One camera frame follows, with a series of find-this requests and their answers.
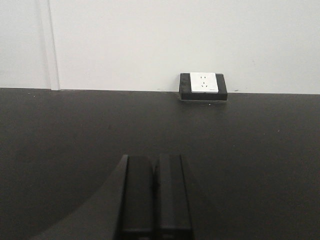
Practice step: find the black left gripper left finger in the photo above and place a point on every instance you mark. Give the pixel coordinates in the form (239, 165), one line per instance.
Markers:
(137, 201)

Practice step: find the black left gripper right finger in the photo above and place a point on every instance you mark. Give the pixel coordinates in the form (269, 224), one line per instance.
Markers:
(172, 216)

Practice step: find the white socket on black base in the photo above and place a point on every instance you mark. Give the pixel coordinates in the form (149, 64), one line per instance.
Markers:
(202, 86)

